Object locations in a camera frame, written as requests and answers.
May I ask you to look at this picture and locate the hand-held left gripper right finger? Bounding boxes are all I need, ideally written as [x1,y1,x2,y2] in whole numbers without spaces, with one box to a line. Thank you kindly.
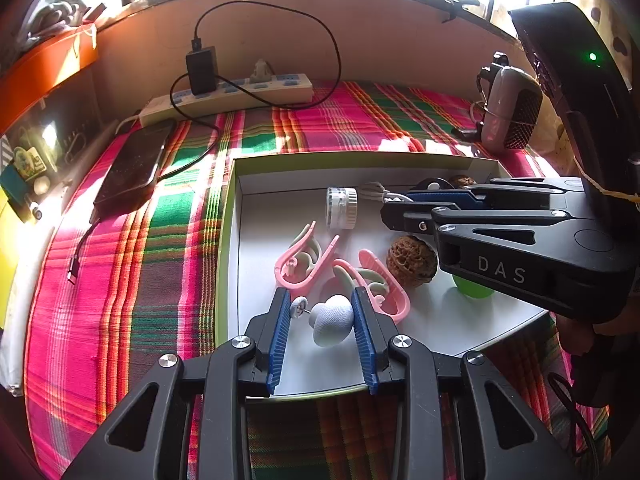
[351,286,576,480]

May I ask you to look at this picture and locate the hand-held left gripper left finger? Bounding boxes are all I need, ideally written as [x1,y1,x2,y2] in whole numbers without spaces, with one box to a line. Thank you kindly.
[62,287,292,480]

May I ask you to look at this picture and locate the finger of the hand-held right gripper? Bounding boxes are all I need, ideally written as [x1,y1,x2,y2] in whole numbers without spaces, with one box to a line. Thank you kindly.
[406,177,586,211]
[381,202,573,236]

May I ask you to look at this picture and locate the grey round knob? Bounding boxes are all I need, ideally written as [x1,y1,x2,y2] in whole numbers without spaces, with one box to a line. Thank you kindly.
[290,295,357,348]

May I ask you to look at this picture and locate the large brown walnut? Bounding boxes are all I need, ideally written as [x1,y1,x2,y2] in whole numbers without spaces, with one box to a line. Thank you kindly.
[386,235,439,288]

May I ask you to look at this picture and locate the white cord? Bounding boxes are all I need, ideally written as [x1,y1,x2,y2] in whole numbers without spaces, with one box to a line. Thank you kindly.
[360,181,416,206]

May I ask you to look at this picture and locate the green and white suction knob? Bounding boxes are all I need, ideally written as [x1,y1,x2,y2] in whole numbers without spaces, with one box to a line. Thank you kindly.
[452,272,496,301]

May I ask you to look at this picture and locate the green and white cardboard box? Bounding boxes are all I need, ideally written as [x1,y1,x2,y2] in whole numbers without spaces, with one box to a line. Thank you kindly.
[216,152,551,403]

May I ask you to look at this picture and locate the person's right hand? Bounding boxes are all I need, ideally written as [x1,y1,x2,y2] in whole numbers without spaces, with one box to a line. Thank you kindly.
[555,312,613,361]

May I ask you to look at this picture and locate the grey portable heater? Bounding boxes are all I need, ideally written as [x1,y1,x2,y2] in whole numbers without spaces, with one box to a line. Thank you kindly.
[472,51,543,153]

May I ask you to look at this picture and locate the white power strip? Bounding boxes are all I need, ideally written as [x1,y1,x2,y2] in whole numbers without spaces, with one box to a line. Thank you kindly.
[139,72,314,128]

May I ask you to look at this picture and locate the black window latch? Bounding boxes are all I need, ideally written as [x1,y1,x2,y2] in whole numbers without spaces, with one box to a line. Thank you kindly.
[442,0,481,24]

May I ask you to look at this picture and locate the black phone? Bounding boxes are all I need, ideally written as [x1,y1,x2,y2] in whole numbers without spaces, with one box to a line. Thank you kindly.
[95,119,176,211]

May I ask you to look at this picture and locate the spotted cream curtain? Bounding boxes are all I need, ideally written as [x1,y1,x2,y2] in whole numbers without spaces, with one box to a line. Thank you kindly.
[570,0,636,86]

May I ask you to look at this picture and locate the black power adapter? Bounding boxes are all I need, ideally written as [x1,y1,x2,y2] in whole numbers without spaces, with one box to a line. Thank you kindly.
[186,37,219,96]

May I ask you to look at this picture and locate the yellow box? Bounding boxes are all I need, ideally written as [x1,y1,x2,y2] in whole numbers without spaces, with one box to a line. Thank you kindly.
[0,195,13,331]

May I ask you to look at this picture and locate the teal box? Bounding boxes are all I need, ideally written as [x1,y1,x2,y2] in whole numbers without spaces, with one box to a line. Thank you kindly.
[0,165,36,221]

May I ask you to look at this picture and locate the small green picture card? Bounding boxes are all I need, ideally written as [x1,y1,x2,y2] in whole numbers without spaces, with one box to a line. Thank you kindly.
[12,146,48,178]

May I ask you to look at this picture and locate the orange plastic tray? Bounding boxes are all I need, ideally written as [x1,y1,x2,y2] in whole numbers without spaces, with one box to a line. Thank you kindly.
[0,22,98,133]

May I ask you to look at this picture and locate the white plastic bag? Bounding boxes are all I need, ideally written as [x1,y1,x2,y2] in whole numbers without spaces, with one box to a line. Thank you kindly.
[20,0,108,51]

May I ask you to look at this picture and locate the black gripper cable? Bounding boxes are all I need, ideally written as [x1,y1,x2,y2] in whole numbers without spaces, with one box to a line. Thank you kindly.
[547,370,601,461]

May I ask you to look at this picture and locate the black charging cable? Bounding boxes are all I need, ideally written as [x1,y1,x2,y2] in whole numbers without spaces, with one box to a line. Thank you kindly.
[170,0,343,181]

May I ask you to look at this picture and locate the short black phone cable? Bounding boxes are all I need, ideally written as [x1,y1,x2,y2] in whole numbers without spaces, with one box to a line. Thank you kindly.
[67,210,101,286]

